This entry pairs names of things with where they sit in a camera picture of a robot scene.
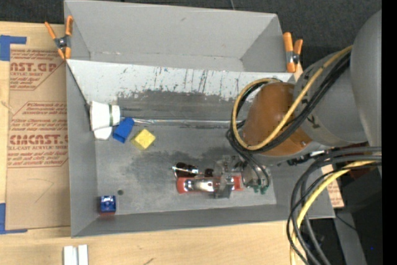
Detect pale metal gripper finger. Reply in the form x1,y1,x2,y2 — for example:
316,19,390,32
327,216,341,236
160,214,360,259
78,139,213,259
215,156,238,176
212,177,234,200

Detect dark sunglasses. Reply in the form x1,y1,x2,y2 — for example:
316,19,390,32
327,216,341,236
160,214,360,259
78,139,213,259
172,161,215,177

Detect red and metal tool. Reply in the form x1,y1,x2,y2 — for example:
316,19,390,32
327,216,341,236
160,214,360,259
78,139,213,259
176,176,242,195

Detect grey metal bin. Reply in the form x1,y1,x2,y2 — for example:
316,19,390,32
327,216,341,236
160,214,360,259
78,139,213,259
63,0,336,238

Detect yellow sponge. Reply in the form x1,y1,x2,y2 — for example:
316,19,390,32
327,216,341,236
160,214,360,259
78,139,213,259
130,128,156,151

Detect blue plastic block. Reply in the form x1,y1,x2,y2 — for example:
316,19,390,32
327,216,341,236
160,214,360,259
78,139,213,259
112,117,136,145

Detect small blue and red cube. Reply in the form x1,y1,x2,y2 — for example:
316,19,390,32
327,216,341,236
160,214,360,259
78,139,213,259
99,195,117,215

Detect brown cardboard board, red print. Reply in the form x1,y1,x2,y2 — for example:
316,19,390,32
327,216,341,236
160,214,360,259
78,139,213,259
0,20,345,235

